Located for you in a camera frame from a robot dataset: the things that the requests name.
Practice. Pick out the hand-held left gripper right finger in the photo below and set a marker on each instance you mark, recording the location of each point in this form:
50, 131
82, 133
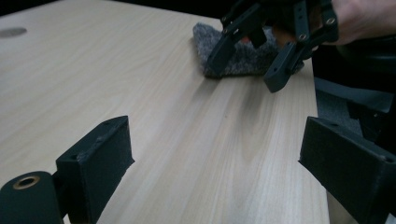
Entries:
351, 168

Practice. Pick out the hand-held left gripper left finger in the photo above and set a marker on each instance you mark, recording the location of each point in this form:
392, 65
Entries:
99, 161

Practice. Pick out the grey fuzzy cloth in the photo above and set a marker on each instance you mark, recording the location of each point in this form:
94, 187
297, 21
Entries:
246, 60

